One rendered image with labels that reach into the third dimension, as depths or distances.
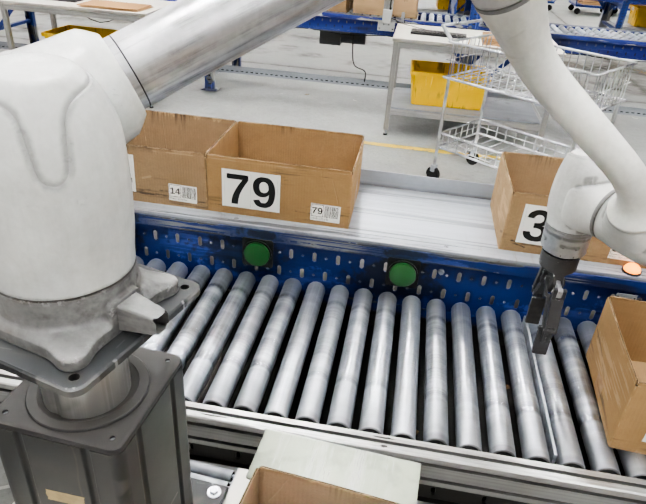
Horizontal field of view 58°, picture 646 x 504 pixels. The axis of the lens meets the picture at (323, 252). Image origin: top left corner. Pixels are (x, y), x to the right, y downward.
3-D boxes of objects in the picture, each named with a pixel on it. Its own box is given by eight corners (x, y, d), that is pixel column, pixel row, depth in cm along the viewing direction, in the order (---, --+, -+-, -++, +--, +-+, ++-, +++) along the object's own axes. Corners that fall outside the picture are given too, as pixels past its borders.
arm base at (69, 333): (105, 389, 57) (97, 344, 55) (-55, 321, 65) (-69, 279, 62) (210, 296, 72) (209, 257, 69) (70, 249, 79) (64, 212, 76)
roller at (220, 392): (199, 421, 121) (198, 403, 119) (262, 284, 165) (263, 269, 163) (222, 425, 121) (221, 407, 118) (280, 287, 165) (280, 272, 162)
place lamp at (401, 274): (387, 285, 155) (390, 263, 152) (387, 283, 156) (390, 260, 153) (413, 289, 155) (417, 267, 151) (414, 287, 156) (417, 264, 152)
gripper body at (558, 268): (539, 237, 123) (529, 274, 128) (546, 257, 116) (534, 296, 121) (577, 242, 122) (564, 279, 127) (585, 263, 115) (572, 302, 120)
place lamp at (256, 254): (243, 265, 160) (243, 242, 156) (244, 262, 161) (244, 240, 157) (268, 268, 159) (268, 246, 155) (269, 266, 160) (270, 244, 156)
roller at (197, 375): (168, 416, 122) (167, 398, 119) (240, 281, 166) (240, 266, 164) (192, 420, 121) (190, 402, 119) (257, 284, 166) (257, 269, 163)
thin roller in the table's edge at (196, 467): (87, 441, 109) (230, 477, 104) (93, 433, 110) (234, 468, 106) (89, 449, 110) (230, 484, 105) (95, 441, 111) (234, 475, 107)
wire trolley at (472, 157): (594, 207, 393) (646, 48, 341) (554, 232, 358) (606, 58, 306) (460, 158, 457) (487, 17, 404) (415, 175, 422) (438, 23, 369)
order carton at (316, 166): (207, 212, 162) (204, 154, 154) (237, 172, 187) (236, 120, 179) (348, 231, 158) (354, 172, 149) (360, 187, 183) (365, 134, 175)
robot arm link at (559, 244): (549, 232, 113) (542, 259, 116) (599, 239, 112) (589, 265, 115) (542, 212, 121) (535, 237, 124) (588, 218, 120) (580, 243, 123)
